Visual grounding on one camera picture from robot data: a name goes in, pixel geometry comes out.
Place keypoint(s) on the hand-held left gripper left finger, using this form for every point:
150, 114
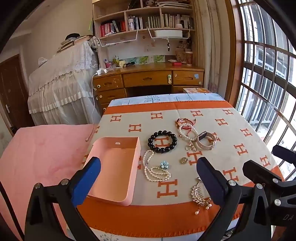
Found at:
89, 177

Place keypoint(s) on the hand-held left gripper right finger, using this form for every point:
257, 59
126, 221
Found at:
210, 183

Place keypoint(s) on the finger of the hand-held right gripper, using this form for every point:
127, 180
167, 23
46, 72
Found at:
256, 170
283, 154

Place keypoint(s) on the gold hair comb with pearls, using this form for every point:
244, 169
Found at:
197, 194

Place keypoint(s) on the pink cardboard box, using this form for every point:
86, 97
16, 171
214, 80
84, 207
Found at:
111, 171

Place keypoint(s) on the round gold brooch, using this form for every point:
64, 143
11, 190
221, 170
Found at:
184, 160

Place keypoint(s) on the small gold charm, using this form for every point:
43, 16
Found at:
190, 146

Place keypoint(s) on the blue flower hair clip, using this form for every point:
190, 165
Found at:
164, 165

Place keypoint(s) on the pink blanket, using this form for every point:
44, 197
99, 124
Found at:
46, 150

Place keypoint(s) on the orange and grey printed blanket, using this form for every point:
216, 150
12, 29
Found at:
143, 197

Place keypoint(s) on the window with metal grille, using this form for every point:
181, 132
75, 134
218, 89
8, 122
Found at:
266, 74

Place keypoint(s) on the orange magazine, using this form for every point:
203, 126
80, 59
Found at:
196, 90

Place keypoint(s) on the white lace furniture cover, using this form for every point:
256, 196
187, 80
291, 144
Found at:
64, 81

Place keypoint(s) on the white charger plug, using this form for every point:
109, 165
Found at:
101, 71

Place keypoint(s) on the green and white drawer latch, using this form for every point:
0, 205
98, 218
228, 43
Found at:
170, 78

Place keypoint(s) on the brown wooden door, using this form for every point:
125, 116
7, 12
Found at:
13, 92

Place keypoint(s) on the wooden desk with drawers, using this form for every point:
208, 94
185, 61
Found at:
148, 78

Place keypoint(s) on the black flashlight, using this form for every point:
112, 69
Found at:
129, 64

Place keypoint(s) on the small red box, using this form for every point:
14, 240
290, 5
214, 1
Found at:
177, 64

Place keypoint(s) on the beige curtain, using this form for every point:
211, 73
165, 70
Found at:
212, 46

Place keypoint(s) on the stack of old books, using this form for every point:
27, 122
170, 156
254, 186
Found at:
74, 42

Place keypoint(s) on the black hat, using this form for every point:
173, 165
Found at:
72, 36

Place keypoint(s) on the wooden bookshelf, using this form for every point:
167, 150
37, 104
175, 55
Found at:
148, 46

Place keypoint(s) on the hanging keys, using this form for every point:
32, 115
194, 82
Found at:
168, 45

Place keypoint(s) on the white oblong tray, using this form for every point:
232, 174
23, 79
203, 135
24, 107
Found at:
167, 33

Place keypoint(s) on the row of books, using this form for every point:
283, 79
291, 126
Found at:
152, 22

